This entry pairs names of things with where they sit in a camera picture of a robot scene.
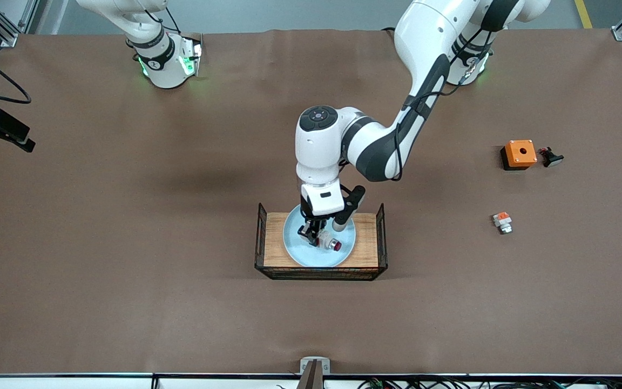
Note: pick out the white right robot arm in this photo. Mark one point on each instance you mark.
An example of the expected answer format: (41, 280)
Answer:
(162, 65)

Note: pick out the light blue round plate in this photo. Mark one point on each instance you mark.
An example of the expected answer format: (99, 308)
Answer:
(300, 248)

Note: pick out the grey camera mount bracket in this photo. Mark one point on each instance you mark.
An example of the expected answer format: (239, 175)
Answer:
(315, 368)

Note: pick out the black mushroom push button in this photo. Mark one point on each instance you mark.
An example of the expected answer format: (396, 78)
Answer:
(552, 158)

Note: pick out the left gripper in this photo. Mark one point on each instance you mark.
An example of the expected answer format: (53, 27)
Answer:
(312, 222)

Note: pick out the white orange push button module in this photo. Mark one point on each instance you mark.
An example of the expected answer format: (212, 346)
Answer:
(502, 222)

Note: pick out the brown table mat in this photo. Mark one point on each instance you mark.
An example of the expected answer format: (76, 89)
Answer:
(127, 313)

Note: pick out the orange button enclosure box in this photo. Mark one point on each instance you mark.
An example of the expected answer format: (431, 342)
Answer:
(520, 153)

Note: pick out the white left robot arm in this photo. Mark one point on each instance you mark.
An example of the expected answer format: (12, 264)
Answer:
(430, 32)

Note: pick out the red push button module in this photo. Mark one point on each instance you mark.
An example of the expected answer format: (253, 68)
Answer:
(331, 242)

